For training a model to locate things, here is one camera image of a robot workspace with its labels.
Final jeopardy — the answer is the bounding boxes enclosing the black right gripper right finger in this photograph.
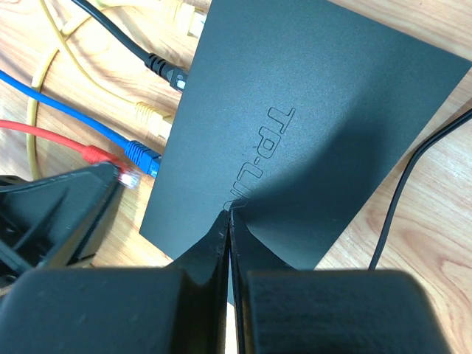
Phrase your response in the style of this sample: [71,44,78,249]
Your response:
[229,208,471,353]

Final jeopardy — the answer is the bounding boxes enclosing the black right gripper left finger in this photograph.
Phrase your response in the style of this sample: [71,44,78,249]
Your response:
[1,212,227,353]

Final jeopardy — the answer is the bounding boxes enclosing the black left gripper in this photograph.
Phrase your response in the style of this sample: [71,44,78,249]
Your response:
[1,163,124,289]

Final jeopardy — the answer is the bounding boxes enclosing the red ethernet cable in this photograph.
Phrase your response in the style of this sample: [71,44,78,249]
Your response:
[0,119,142,191]

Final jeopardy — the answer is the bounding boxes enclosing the blue ethernet cable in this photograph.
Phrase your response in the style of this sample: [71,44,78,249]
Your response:
[0,69,162,180]

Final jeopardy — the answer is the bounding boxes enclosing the black TP-Link network switch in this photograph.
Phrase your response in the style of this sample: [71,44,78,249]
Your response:
[139,0,472,307]

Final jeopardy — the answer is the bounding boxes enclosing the yellow ethernet cable lower port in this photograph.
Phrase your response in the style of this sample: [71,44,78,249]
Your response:
[40,0,173,139]

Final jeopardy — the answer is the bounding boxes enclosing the yellow ethernet cable port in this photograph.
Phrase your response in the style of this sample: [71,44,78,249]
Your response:
[40,0,173,139]
[26,0,207,181]

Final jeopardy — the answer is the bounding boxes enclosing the thick black ethernet cable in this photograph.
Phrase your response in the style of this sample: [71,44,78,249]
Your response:
[72,0,190,91]

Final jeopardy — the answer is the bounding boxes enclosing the yellow ethernet cable upper port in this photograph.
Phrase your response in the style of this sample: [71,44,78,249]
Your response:
[26,0,207,181]

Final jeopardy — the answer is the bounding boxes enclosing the thin black power cable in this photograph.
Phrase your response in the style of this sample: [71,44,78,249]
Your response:
[368,109,472,271]

